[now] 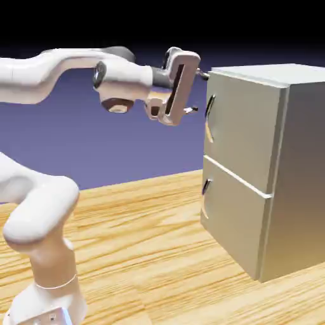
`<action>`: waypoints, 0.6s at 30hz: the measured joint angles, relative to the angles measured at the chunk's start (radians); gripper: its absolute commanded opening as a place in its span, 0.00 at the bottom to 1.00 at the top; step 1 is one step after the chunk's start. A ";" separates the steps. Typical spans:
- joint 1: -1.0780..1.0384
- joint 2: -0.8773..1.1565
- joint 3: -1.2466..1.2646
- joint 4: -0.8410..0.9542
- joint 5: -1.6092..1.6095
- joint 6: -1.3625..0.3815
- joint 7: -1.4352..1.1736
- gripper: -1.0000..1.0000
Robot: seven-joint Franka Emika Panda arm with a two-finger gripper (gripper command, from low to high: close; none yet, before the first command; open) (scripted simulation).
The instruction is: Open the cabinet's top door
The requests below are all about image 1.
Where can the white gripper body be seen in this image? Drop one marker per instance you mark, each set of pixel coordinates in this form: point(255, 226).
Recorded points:
point(186, 83)

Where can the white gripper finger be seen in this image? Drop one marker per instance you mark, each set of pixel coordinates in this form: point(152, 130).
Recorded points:
point(203, 74)
point(190, 110)

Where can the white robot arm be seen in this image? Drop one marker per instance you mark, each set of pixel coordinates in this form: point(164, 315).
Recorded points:
point(35, 203)

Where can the large grey cabinet door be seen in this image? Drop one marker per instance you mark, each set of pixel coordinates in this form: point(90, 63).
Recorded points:
point(243, 127)

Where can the grey metal cabinet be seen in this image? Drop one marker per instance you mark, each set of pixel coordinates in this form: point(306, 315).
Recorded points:
point(266, 165)

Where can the small grey cabinet door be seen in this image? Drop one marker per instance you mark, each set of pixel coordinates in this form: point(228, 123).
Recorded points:
point(233, 218)

